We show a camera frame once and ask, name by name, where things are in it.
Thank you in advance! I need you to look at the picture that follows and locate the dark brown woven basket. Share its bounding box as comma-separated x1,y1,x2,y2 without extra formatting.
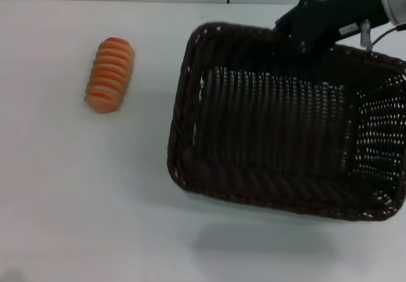
166,21,406,222

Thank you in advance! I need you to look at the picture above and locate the thin grey gripper cable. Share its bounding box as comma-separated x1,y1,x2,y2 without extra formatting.
360,20,406,52

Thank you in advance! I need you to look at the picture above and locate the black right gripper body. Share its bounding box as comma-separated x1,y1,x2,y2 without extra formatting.
272,0,391,57

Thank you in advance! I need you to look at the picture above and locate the orange striped bread roll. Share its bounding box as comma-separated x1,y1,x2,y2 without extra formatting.
84,37,136,115

